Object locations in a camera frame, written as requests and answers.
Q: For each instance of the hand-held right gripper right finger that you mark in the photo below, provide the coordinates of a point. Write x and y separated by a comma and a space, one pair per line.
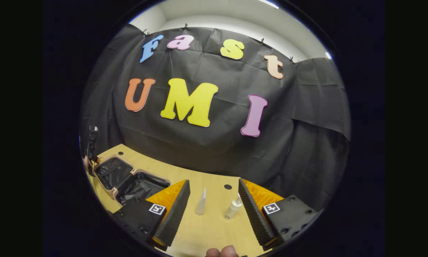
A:
255, 217

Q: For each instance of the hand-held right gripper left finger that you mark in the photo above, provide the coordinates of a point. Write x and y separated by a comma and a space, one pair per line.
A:
174, 217

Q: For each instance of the white spray bottle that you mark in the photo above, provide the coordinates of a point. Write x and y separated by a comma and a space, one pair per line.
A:
232, 210

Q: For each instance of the white squeeze tube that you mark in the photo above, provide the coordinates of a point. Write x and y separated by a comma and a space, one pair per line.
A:
200, 205

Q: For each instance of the black backdrop cloth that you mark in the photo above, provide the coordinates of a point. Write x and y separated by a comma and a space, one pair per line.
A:
217, 150

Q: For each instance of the row of black cloth clips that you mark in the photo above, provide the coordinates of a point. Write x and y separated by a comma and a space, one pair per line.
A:
185, 26

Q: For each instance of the ceiling light panel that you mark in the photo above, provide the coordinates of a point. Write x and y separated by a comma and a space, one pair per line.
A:
328, 55
268, 3

